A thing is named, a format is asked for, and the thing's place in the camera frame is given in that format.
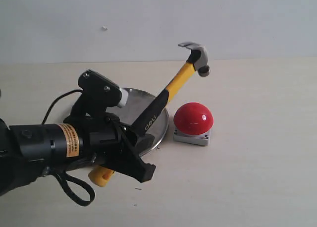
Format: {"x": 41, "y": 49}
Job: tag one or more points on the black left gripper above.
{"x": 115, "y": 147}

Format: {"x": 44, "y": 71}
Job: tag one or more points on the yellow black claw hammer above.
{"x": 196, "y": 62}

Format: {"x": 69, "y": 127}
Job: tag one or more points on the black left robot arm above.
{"x": 28, "y": 152}

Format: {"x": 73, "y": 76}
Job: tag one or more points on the red dome push button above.
{"x": 193, "y": 123}

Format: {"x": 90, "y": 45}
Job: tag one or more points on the round steel plate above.
{"x": 129, "y": 112}

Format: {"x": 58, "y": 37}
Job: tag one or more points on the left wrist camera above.
{"x": 98, "y": 94}

